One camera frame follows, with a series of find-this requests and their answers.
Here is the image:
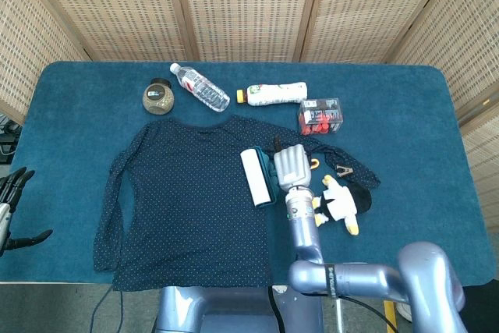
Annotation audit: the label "white shoe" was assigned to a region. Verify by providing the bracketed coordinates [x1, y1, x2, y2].
[396, 302, 415, 321]

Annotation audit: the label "white drink bottle yellow cap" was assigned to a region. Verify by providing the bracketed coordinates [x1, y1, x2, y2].
[235, 81, 309, 108]

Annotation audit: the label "penguin plush toy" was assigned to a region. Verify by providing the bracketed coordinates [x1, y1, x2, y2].
[311, 175, 373, 236]

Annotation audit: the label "woven bamboo folding screen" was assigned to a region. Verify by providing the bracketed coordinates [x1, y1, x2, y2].
[0, 0, 499, 228]

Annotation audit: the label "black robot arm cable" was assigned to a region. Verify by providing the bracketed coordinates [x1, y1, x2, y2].
[267, 286, 399, 333]

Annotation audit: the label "black equipment with cables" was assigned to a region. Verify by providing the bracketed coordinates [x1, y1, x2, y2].
[0, 114, 23, 165]

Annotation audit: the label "teal lint roller yellow handle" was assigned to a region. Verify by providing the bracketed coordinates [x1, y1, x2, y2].
[239, 147, 320, 208]

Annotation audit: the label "black trousers of person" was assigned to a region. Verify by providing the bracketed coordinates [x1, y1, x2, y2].
[462, 281, 499, 333]

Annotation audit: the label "blue-grey robot torso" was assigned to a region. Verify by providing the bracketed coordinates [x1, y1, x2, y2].
[154, 285, 324, 333]

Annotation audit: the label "clear plastic water bottle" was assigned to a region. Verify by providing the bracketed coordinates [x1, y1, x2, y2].
[169, 62, 231, 113]

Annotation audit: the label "round glass jar black lid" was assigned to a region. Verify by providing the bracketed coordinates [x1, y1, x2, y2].
[142, 77, 175, 115]

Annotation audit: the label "box of red items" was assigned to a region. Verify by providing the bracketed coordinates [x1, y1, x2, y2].
[297, 97, 344, 136]

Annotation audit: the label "navy polka dot shirt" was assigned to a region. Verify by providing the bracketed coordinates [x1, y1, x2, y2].
[92, 114, 381, 292]

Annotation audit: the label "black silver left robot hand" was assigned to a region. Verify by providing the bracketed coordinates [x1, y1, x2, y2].
[0, 167, 54, 258]

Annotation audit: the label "teal plush table cover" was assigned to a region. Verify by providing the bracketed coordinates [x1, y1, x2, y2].
[0, 60, 497, 289]

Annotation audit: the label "thin black floor cable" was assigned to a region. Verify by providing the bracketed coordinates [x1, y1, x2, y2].
[90, 285, 124, 333]

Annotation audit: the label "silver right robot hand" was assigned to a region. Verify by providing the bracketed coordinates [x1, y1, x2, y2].
[272, 134, 313, 193]

